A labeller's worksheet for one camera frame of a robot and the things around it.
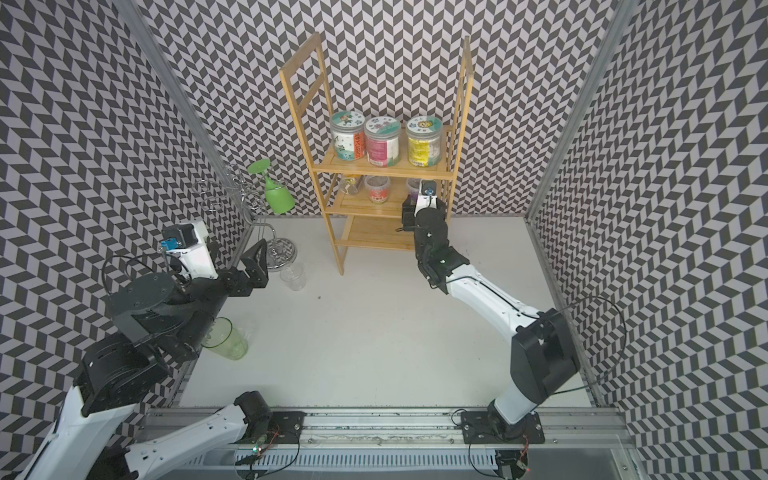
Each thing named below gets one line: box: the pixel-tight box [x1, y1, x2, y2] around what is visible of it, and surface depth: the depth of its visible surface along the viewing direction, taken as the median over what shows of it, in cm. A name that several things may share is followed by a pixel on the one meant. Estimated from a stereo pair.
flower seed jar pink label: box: [364, 116, 401, 167], surface depth 66 cm
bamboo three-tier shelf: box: [280, 33, 475, 275], surface depth 81 cm
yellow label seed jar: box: [405, 115, 443, 168], surface depth 65 cm
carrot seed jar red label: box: [330, 110, 366, 161], surface depth 68 cm
